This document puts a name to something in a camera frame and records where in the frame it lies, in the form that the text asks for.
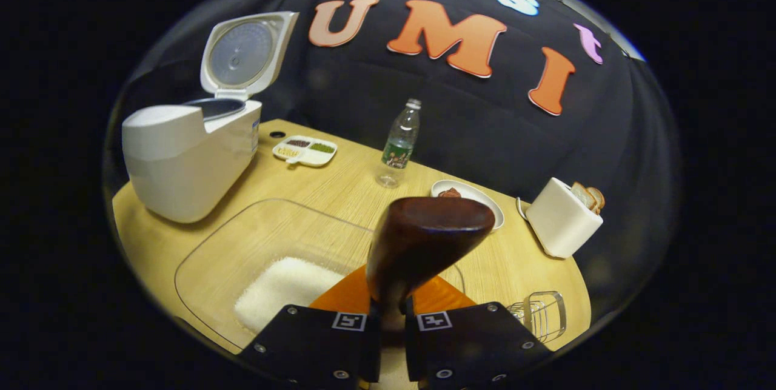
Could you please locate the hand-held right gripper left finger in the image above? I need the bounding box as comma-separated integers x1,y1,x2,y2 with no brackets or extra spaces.
236,266,383,388

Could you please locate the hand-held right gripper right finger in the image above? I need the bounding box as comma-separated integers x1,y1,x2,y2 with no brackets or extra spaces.
403,275,554,389

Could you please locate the white rice heap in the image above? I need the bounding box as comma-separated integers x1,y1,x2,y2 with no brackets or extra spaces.
233,257,346,335

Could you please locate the metal wire chopstick holder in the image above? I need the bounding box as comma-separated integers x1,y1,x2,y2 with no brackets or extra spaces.
508,291,567,343

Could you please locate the dark wooden spoon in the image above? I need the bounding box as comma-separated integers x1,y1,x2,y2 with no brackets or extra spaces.
366,197,496,348

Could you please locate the white rice cooker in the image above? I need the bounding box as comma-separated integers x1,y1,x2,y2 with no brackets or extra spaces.
121,11,299,224

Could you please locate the clear plastic container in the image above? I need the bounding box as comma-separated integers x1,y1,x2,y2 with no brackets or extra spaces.
175,198,466,354

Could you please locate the white round plate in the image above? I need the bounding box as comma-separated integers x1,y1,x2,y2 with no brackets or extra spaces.
430,180,505,231

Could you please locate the white toaster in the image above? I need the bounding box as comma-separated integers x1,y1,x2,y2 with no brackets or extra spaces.
524,178,606,259

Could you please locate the white divided dish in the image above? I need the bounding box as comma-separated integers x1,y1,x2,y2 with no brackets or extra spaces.
272,135,338,168

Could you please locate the clear plastic water bottle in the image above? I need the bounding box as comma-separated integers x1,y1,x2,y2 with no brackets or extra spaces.
376,98,422,189

